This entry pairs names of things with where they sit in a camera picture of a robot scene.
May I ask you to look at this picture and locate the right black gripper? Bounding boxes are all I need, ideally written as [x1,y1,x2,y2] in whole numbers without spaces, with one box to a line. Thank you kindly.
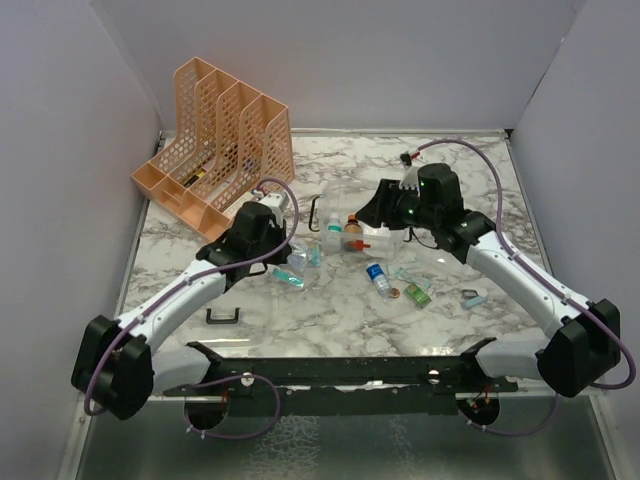
[356,179,439,231]

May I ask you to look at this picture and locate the blue white medicine carton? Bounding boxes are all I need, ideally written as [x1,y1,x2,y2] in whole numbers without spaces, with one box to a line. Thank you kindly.
[362,224,392,244]

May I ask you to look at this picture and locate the brown bottle orange cap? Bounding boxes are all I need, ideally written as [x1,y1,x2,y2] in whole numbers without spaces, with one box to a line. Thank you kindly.
[344,214,362,238]

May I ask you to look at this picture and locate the clear teal blister packs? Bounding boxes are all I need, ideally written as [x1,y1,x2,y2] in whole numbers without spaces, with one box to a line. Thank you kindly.
[272,241,322,289]

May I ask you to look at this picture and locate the clear plastic medicine box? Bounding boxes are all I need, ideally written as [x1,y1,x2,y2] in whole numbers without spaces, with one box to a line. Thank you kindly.
[309,180,406,259]

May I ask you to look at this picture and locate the white bottle green cap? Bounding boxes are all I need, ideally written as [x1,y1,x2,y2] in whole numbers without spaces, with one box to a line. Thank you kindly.
[322,212,342,255]

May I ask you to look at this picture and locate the blue labelled small bottle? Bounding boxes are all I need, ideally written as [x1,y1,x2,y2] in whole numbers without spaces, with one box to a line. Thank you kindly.
[366,263,391,298]

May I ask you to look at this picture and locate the clear teal sachet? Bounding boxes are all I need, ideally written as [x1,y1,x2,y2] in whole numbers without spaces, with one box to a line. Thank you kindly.
[387,260,431,290]

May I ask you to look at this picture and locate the green small medicine box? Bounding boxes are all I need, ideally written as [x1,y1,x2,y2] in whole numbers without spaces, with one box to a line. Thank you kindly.
[404,283,431,309]

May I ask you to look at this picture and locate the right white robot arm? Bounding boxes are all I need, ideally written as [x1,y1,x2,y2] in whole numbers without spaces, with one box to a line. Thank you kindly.
[356,163,621,398]

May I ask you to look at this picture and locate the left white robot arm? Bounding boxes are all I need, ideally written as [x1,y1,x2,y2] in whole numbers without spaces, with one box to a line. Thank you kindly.
[71,193,295,420]

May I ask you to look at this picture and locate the peach plastic file organizer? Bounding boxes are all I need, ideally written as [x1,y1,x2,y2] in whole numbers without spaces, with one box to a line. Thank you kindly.
[131,57,294,241]

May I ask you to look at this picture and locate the light blue clip item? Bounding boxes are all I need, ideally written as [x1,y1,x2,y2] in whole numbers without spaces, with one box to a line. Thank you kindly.
[461,288,487,309]

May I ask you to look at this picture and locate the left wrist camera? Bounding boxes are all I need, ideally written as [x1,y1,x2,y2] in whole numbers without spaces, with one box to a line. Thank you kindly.
[252,189,289,219]

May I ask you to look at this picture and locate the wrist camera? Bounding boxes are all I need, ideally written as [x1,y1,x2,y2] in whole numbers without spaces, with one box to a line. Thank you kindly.
[252,189,289,219]
[399,150,420,191]

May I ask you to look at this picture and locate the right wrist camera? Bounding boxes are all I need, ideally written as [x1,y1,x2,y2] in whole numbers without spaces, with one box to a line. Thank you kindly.
[399,150,420,191]

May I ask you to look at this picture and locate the black box lid handle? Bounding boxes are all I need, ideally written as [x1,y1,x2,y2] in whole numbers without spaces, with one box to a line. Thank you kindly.
[205,307,241,325]

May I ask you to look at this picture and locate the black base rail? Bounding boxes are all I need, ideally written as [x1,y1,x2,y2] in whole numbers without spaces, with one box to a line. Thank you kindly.
[164,342,518,416]

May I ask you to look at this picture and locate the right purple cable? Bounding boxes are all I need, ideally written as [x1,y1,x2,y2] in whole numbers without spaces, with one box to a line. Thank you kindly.
[402,138,636,439]

